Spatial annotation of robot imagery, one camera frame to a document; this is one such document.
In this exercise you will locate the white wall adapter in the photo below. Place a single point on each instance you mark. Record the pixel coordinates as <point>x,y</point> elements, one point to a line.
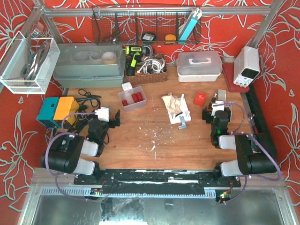
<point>126,86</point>

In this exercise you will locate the translucent plastic spring bin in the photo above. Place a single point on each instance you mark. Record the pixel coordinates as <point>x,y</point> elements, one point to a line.
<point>126,95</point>

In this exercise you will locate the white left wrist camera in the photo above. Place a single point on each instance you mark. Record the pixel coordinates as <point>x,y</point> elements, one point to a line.
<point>102,114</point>

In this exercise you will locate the white power supply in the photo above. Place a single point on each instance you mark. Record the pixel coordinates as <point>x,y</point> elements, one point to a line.
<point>246,66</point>

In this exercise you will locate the red large spring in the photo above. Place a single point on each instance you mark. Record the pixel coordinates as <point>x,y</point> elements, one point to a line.
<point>140,97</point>
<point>135,98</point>

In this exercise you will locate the black wire basket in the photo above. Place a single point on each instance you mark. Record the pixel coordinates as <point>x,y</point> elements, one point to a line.
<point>125,24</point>

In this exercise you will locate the yellow and teal box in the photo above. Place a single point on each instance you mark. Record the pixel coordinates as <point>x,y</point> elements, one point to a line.
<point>55,109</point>

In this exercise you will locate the silver metal block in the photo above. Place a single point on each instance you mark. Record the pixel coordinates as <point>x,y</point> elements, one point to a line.
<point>221,95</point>

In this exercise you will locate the white lidded storage box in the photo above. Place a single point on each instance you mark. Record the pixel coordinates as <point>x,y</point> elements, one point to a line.
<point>203,66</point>

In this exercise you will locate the red mat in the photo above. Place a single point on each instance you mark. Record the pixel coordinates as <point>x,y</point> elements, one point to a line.
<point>228,71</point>

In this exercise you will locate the woven wicker basket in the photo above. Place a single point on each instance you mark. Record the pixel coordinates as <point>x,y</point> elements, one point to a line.
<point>152,71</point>

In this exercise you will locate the beige work glove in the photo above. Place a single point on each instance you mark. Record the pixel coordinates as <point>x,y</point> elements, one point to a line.
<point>172,104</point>

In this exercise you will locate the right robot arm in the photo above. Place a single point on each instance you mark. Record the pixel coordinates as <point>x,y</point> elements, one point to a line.
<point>252,157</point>

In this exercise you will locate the grey tools in acrylic box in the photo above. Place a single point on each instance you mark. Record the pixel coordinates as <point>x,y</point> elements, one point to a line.
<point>34,60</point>

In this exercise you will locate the clear acrylic box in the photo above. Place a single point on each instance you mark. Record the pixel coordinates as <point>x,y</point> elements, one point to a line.
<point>13,61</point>

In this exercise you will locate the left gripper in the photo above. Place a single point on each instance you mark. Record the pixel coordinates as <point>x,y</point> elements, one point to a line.
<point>112,121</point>

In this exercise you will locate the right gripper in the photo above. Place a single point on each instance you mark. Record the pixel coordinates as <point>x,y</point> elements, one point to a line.
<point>208,115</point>

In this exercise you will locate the blue flat case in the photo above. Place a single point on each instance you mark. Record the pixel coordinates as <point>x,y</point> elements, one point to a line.
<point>188,25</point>

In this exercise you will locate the grey metal bracket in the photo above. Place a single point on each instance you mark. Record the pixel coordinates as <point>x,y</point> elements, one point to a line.
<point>183,123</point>

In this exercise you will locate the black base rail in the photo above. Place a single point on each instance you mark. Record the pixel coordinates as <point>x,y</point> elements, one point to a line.
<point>155,182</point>

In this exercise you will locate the black side rail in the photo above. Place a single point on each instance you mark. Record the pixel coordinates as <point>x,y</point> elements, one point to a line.
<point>262,133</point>

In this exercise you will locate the green cordless drill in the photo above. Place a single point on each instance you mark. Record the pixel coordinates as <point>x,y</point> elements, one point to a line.
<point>136,53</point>

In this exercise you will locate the yellow tape measure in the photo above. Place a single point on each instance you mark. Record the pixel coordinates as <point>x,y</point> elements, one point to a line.
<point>170,39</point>

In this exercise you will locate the orange plug adapter cube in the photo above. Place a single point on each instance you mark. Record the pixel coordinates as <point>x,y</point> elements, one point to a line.
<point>200,99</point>

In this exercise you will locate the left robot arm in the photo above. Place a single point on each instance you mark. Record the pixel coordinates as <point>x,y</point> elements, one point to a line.
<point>63,153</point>

